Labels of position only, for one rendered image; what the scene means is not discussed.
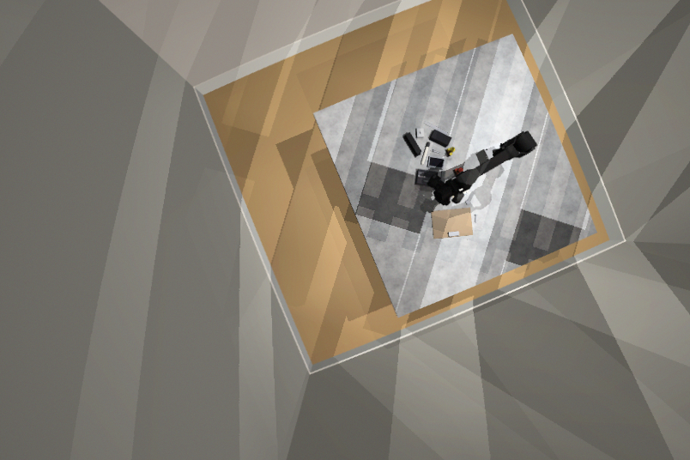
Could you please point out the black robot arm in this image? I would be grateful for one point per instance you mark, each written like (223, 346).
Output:
(523, 143)

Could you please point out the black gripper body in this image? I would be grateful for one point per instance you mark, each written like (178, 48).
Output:
(434, 180)

